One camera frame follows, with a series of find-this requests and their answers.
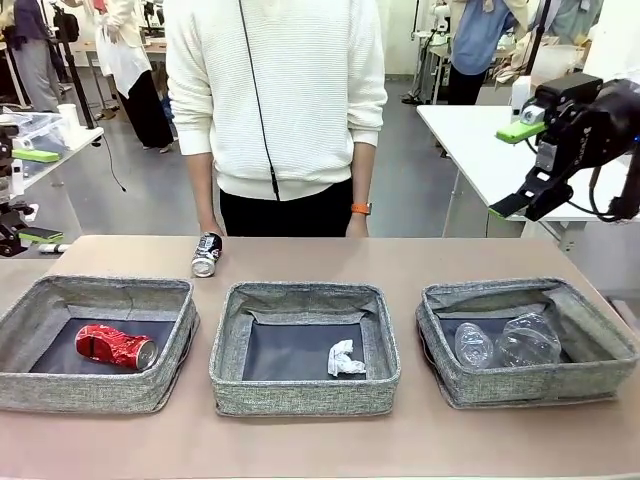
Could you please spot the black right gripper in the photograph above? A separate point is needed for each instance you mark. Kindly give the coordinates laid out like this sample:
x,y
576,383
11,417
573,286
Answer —
x,y
600,130

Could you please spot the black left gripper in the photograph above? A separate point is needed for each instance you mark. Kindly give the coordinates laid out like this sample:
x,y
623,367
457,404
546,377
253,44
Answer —
x,y
6,160

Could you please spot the crushed red soda can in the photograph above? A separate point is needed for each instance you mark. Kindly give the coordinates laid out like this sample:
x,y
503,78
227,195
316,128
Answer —
x,y
115,345

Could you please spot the clear plastic cup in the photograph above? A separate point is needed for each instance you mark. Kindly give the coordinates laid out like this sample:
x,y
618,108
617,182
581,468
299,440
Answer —
x,y
530,340

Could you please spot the clear plastic water bottle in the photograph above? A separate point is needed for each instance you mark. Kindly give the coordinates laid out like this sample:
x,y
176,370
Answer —
x,y
472,347

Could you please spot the white paper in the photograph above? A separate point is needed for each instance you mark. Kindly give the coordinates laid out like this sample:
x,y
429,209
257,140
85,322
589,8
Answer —
x,y
342,360

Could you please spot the person's left forearm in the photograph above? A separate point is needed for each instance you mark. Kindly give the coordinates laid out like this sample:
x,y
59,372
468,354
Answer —
x,y
364,170

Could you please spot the person's right forearm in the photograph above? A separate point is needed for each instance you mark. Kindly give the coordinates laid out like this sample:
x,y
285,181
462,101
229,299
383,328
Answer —
x,y
200,185

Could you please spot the person's right hand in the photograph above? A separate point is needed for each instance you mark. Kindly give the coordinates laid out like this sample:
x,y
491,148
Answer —
x,y
211,229

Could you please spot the person's left hand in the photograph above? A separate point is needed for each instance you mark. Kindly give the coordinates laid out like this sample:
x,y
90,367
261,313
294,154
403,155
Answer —
x,y
358,225

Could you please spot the white marker pen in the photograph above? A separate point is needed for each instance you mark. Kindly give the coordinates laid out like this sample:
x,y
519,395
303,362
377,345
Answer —
x,y
62,247

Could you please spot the clear plastic storage box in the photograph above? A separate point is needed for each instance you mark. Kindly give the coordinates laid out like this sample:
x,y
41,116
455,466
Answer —
x,y
45,135

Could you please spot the white plastic jug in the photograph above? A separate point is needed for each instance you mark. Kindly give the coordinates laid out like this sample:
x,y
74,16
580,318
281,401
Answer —
x,y
521,92

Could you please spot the white table with storage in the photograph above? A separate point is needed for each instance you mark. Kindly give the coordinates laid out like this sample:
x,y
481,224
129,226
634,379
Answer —
x,y
80,140

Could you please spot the white side table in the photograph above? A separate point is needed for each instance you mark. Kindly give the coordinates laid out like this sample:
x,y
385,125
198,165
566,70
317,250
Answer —
x,y
475,150

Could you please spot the white paper cup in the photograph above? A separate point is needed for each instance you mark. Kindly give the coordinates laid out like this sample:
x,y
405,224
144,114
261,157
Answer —
x,y
66,120

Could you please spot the black stand pole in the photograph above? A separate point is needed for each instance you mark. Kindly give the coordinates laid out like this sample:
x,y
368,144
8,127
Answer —
x,y
540,40

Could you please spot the black tripod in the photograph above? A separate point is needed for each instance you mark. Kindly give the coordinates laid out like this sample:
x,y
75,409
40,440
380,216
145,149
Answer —
x,y
75,75

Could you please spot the bystander in grey trousers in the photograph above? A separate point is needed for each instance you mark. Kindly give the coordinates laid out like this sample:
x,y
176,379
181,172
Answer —
x,y
35,65

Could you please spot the bystander in blue shirt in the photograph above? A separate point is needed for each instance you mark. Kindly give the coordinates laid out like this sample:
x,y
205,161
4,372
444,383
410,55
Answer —
x,y
475,40

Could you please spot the blue bag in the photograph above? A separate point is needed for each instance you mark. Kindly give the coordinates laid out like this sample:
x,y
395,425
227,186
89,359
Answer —
x,y
166,107

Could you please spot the bystander in white coat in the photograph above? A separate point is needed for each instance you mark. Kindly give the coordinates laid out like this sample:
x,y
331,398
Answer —
x,y
125,60

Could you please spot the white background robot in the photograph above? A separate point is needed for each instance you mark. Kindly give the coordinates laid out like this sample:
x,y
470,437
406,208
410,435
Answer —
x,y
440,20

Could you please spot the black soda can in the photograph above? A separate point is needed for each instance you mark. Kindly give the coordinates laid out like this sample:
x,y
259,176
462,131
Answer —
x,y
207,255

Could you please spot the wooden top table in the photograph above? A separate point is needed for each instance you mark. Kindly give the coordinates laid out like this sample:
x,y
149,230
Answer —
x,y
155,47

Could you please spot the orange wristwatch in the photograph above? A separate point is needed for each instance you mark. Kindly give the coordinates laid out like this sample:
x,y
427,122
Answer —
x,y
361,208

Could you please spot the grey fabric basket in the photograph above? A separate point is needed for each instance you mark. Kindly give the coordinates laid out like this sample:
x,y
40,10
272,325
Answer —
x,y
100,390
500,385
300,395

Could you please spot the white knit sweater torso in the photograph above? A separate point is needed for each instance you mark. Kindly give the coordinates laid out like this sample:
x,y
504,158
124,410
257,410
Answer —
x,y
310,100

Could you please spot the black trousers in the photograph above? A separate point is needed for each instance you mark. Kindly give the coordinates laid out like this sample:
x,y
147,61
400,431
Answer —
x,y
300,215

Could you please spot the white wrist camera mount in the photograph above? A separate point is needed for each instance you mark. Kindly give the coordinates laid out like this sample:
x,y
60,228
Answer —
x,y
17,177

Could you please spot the black clamp mount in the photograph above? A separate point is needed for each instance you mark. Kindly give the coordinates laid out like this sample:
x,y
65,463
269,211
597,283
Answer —
x,y
15,212

